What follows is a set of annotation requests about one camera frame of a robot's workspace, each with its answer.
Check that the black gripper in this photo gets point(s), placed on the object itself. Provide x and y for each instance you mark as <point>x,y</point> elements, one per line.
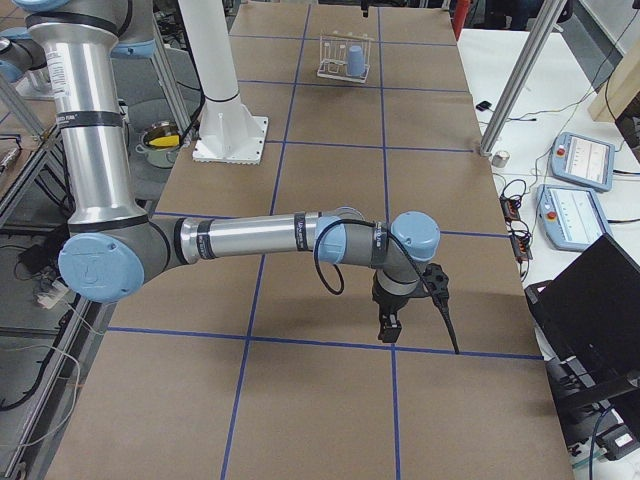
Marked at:
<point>388,305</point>

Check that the light blue plastic cup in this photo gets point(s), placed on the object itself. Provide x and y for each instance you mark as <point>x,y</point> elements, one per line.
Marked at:
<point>356,66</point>

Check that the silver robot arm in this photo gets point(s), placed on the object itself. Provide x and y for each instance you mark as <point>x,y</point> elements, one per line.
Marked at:
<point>115,247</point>

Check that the orange black electronics board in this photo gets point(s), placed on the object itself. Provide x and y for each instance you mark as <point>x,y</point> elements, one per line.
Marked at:
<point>519,232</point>

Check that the small silver metal cylinder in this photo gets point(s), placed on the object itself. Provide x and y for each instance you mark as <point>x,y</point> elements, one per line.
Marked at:
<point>500,159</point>

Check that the lower teach pendant tablet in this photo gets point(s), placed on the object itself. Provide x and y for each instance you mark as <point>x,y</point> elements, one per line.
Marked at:
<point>572,217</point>

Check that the teach pendant tablet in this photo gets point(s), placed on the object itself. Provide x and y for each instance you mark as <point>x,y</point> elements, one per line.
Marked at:
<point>583,161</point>
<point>572,217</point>

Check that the black laptop computer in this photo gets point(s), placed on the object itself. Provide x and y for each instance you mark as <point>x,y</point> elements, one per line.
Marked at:
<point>591,309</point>

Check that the small black square device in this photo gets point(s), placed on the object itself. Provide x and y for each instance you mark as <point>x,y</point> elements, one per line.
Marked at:
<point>483,105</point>

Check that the upper teach pendant tablet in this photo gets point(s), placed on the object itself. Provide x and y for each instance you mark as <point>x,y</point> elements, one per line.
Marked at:
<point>583,161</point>

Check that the steel bowl with corn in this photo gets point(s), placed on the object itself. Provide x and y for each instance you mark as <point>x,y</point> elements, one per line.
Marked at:
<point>160,144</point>

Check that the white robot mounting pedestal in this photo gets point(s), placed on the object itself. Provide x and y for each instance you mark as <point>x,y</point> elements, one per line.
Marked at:
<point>228,131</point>

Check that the white wire cup holder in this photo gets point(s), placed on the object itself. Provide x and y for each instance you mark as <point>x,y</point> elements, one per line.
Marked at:
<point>333,49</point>

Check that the aluminium frame post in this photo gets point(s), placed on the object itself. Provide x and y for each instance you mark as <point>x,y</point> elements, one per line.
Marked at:
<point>550,12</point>

